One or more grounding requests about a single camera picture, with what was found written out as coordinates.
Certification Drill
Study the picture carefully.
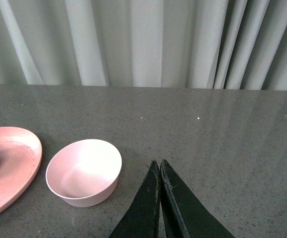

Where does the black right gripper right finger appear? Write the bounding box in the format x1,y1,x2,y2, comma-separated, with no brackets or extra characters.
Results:
160,160,233,238

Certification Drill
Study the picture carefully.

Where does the pink bowl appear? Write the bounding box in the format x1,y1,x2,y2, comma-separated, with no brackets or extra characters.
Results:
46,139,122,207

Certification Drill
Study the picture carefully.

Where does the pink plate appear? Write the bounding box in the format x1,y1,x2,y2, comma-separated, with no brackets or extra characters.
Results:
0,126,42,213

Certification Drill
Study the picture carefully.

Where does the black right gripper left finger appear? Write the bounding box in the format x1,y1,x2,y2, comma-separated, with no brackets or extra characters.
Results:
110,161,161,238

